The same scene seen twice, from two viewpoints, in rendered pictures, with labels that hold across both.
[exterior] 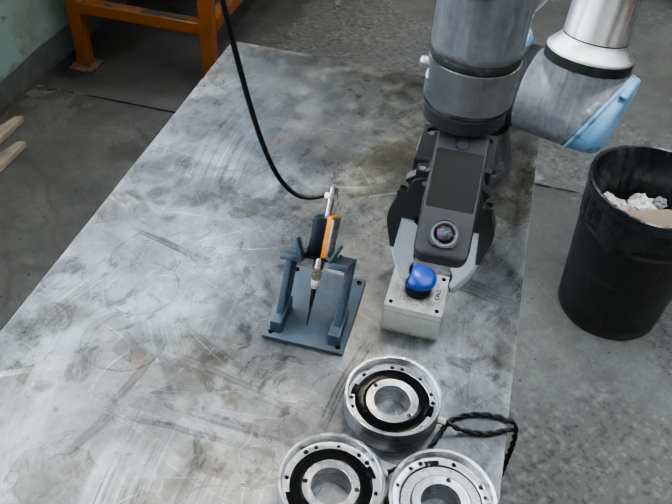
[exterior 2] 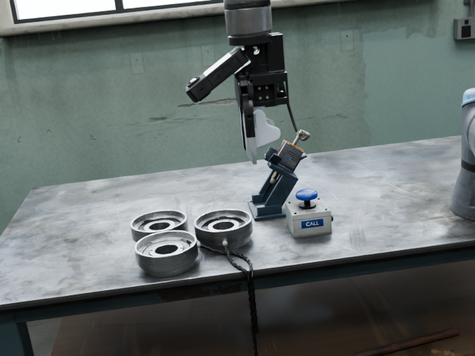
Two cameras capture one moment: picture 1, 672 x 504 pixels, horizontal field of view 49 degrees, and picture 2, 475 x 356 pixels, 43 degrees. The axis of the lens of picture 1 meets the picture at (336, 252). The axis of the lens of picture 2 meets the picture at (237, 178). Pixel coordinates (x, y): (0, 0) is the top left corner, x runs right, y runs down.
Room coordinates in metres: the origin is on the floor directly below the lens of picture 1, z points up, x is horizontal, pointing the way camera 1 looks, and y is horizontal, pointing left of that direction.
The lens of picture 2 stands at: (0.22, -1.05, 1.26)
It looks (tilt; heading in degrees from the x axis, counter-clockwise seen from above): 19 degrees down; 73
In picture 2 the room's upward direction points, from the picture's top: 6 degrees counter-clockwise
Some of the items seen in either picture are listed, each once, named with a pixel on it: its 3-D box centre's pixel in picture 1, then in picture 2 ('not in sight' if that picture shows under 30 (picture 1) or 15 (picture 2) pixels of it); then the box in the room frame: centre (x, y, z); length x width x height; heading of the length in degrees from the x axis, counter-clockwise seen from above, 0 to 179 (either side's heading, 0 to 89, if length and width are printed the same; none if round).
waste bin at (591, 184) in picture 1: (630, 248); not in sight; (1.46, -0.77, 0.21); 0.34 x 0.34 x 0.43
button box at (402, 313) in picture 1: (416, 298); (310, 216); (0.64, -0.10, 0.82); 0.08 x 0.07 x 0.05; 168
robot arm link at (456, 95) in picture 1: (466, 78); (248, 22); (0.55, -0.10, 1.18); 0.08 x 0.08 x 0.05
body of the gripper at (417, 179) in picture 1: (455, 153); (257, 71); (0.56, -0.10, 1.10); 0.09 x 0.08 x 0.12; 168
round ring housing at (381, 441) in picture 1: (391, 404); (223, 229); (0.48, -0.07, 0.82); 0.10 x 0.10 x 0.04
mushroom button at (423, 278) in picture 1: (418, 287); (307, 203); (0.63, -0.10, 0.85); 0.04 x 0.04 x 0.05
